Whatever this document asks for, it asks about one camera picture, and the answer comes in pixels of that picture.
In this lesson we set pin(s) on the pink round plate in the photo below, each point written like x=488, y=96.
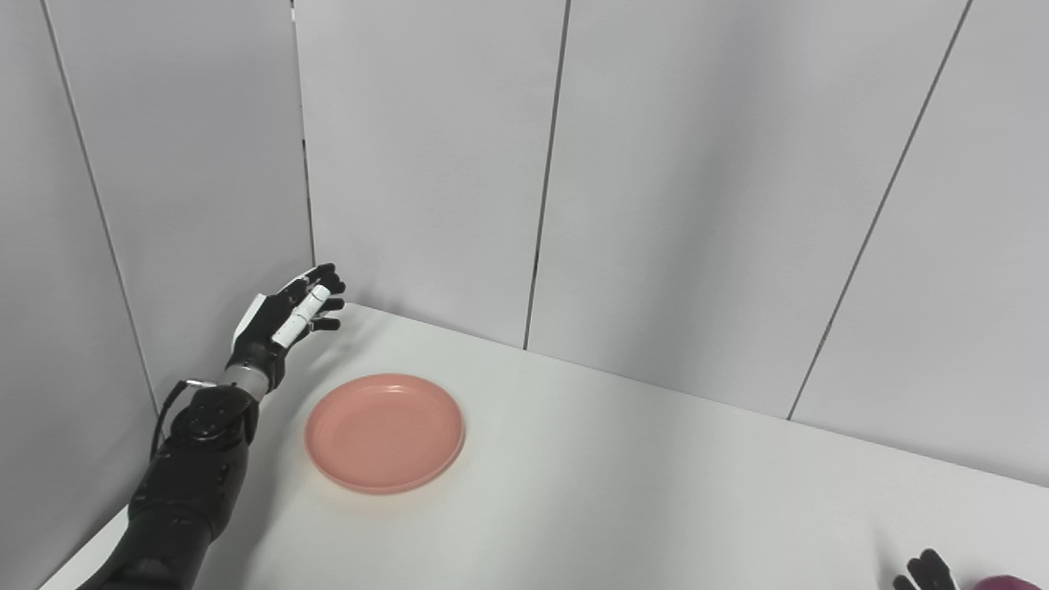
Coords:
x=384, y=433

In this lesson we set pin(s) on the purple red onion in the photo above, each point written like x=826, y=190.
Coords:
x=1012, y=583

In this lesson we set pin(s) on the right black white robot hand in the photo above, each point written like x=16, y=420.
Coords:
x=926, y=574

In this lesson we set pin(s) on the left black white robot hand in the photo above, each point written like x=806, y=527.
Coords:
x=283, y=324

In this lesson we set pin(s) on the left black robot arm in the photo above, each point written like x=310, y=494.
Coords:
x=184, y=492

